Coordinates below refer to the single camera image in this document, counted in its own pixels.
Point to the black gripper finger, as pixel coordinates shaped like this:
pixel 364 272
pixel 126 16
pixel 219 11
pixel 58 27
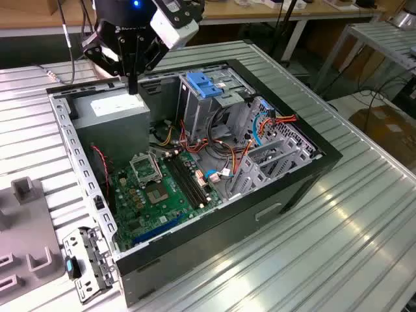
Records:
pixel 152 52
pixel 100 52

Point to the grey metal disk bay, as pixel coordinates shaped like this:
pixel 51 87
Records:
pixel 256 175

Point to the blue plastic drive latch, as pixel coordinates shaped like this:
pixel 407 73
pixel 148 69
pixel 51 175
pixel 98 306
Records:
pixel 203 86

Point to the grey metal drive cage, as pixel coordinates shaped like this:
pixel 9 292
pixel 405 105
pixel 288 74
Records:
pixel 198 113

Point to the grey power supply unit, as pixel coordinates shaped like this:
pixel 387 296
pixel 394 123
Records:
pixel 110 133

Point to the wooden desk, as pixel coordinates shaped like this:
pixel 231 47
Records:
pixel 227 14

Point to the black tripod stand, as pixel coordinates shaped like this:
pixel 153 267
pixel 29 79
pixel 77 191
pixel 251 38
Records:
pixel 283 32

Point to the black RAM slot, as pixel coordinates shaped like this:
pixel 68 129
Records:
pixel 184 182
pixel 192 178
pixel 180 183
pixel 188 180

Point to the green motherboard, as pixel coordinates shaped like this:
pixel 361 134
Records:
pixel 130 208

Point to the blue expansion slot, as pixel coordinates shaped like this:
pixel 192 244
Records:
pixel 156 231

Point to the grey parts rack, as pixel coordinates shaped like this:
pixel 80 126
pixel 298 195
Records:
pixel 29 221

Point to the black open PC case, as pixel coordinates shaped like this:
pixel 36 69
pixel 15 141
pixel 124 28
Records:
pixel 211 247

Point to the metal slat table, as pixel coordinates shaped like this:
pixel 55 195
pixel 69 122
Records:
pixel 383 39

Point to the large cardboard box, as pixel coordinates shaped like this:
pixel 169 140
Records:
pixel 383 130

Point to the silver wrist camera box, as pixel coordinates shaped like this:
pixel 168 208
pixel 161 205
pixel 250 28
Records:
pixel 172 31

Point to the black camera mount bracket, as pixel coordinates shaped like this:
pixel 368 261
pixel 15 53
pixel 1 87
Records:
pixel 185 13

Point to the metal slot cover bracket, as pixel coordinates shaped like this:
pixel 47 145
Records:
pixel 94 260

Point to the blue black bracket latch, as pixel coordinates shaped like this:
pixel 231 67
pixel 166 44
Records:
pixel 71 267

